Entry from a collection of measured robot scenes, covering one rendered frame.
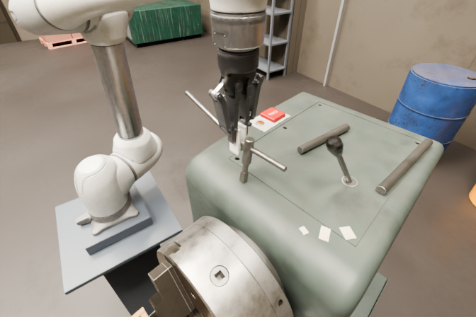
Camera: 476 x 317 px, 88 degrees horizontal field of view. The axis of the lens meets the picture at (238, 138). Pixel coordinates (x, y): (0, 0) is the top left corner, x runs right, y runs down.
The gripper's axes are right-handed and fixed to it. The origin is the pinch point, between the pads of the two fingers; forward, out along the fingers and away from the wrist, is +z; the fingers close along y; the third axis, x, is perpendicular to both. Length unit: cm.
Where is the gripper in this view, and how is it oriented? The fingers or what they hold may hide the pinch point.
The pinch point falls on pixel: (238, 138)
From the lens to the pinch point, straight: 55.5
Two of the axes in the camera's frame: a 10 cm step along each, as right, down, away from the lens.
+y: -7.1, 4.2, -5.6
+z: 0.0, 8.0, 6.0
